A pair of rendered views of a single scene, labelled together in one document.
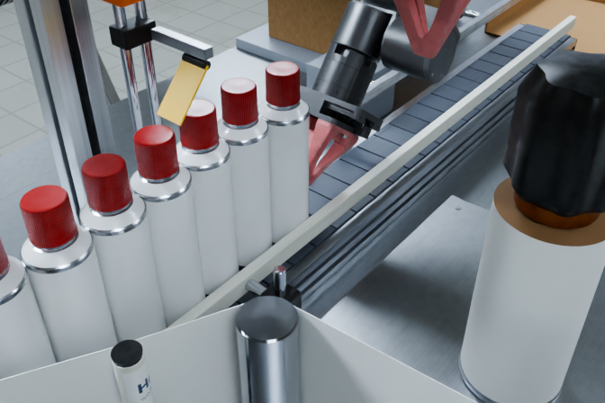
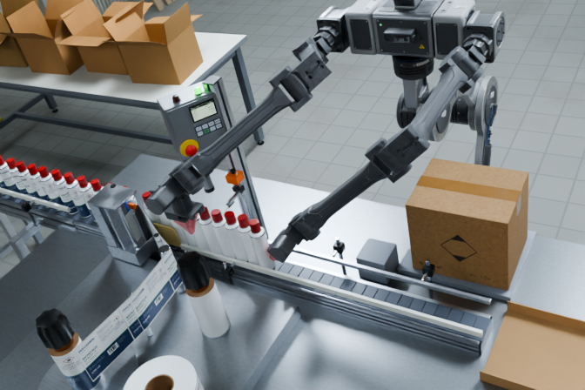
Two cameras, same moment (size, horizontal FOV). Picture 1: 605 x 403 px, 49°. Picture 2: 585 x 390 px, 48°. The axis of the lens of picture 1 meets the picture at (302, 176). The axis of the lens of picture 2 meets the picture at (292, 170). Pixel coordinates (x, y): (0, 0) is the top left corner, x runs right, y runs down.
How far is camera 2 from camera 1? 201 cm
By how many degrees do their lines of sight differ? 70
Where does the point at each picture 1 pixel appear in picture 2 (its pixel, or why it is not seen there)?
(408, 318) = (233, 303)
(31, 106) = not seen: outside the picture
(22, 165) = (309, 196)
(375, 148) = (324, 279)
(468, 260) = (261, 313)
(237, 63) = not seen: hidden behind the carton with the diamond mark
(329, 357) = (165, 264)
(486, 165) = (347, 324)
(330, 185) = (296, 272)
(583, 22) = (556, 362)
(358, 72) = not seen: hidden behind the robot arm
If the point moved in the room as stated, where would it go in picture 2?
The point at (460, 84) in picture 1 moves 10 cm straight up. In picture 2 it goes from (393, 297) to (388, 273)
